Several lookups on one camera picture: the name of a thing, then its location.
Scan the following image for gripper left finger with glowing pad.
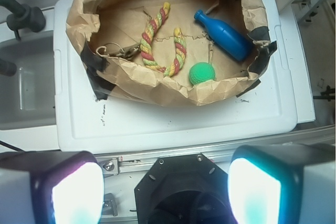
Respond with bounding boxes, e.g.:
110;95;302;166
1;151;104;223

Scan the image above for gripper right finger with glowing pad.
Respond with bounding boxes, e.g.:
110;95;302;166
227;144;335;223

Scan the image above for white plastic bin lid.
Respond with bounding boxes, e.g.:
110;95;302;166
54;0;298;154

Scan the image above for clear plastic bin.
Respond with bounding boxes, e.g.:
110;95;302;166
1;31;56;130

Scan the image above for green dimpled ball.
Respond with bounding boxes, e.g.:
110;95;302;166
189;62;215;85

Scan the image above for blue plastic bottle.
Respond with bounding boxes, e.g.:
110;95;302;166
194;10;253;61

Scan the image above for brown paper bag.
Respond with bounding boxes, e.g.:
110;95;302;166
66;0;277;107

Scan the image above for aluminium extrusion rail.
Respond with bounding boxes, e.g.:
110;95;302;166
95;125;336;175

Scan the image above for black octagonal mount plate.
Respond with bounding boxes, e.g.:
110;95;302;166
134;154;237;223

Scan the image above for paper bag twine handle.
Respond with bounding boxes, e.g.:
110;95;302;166
96;42;140;60

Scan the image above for multicolored twisted rope toy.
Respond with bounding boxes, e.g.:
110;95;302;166
140;2;187;77

